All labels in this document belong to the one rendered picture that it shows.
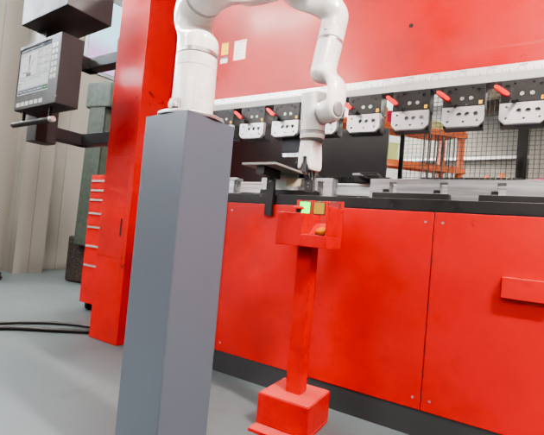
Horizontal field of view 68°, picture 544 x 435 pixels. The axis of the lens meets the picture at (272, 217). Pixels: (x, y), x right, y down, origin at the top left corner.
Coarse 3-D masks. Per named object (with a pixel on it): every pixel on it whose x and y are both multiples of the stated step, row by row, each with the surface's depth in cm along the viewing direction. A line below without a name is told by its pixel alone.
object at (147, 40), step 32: (128, 0) 238; (160, 0) 234; (128, 32) 236; (160, 32) 235; (128, 64) 234; (160, 64) 236; (128, 96) 232; (160, 96) 238; (128, 128) 230; (128, 160) 228; (128, 192) 226; (128, 224) 224; (128, 256) 225; (96, 288) 234; (128, 288) 226; (96, 320) 232
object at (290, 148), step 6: (282, 138) 204; (288, 138) 202; (294, 138) 200; (282, 144) 203; (288, 144) 202; (294, 144) 200; (282, 150) 203; (288, 150) 201; (294, 150) 200; (282, 156) 204; (288, 156) 202; (294, 156) 200
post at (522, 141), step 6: (522, 132) 213; (528, 132) 211; (522, 138) 212; (522, 144) 212; (516, 150) 214; (522, 150) 212; (516, 156) 213; (522, 156) 212; (516, 162) 213; (522, 162) 212; (516, 168) 213; (522, 168) 211; (516, 174) 213; (522, 174) 211
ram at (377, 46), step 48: (384, 0) 178; (432, 0) 167; (480, 0) 158; (528, 0) 149; (288, 48) 202; (384, 48) 176; (432, 48) 166; (480, 48) 156; (528, 48) 148; (240, 96) 216; (384, 96) 178
